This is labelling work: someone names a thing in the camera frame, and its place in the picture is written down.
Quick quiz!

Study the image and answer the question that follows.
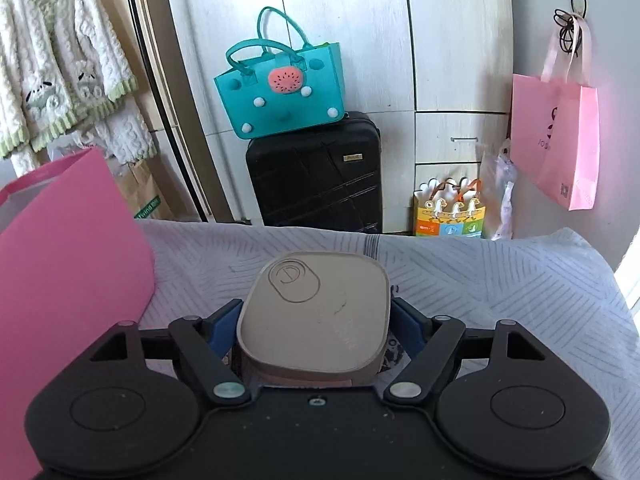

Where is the black hair tie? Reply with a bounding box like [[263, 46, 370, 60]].
[[552, 0, 591, 56]]

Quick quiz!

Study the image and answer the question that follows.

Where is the brown paper bag green label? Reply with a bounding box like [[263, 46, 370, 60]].
[[117, 157, 176, 221]]

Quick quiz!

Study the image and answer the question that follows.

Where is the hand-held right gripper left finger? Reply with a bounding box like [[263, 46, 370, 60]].
[[90, 299, 251, 406]]

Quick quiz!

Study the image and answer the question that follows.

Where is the square pink compact case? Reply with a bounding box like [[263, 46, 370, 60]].
[[236, 251, 392, 388]]

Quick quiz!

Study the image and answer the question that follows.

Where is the light wood wardrobe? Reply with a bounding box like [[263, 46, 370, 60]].
[[162, 0, 516, 236]]

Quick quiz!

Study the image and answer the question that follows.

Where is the black clothes rack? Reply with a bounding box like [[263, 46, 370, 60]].
[[122, 0, 216, 222]]

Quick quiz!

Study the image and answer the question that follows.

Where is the pink cardboard box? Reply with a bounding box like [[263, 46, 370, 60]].
[[0, 147, 157, 480]]

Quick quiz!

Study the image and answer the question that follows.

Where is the white fluffy robe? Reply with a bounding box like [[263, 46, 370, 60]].
[[0, 0, 153, 176]]

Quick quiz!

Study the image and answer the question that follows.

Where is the black suitcase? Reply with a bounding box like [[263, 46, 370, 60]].
[[245, 111, 383, 235]]

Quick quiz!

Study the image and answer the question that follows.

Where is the colourful duck gift bag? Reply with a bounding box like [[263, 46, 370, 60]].
[[412, 177, 487, 239]]

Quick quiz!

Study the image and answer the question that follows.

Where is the clear plastic bag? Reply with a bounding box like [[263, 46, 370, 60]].
[[480, 140, 518, 241]]

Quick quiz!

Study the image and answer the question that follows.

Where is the beige wooden board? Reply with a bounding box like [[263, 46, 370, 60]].
[[80, 0, 173, 133]]

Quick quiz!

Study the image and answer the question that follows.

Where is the pink shopping bag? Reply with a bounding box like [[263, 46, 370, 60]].
[[509, 22, 600, 211]]

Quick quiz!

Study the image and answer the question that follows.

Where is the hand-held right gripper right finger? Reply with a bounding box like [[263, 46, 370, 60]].
[[384, 298, 548, 405]]

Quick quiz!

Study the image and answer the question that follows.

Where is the teal felt handbag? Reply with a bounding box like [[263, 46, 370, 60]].
[[214, 6, 346, 140]]

